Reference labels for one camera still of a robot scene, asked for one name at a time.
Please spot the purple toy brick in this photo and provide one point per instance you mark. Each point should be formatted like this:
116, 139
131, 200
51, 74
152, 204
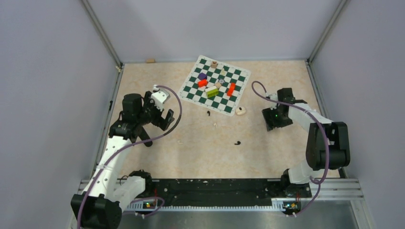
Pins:
202, 76

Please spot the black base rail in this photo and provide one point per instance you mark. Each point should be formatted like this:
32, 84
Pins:
226, 192

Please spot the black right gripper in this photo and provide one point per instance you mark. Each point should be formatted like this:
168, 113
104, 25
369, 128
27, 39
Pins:
268, 113

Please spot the white earbud charging case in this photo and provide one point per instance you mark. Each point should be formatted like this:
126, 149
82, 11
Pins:
240, 111

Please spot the red toy brick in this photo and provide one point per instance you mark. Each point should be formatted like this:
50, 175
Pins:
231, 89
202, 83

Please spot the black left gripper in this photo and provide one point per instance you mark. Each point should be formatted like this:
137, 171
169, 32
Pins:
148, 102

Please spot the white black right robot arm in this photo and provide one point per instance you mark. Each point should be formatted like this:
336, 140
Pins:
327, 146

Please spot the green white toy brick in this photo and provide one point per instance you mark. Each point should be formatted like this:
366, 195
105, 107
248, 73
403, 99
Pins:
211, 91

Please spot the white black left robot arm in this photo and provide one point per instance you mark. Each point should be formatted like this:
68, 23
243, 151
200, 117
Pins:
101, 204

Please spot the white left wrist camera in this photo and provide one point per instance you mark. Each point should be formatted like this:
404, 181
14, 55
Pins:
160, 95

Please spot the green white chessboard mat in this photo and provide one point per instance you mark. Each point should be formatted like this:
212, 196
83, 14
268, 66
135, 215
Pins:
190, 92

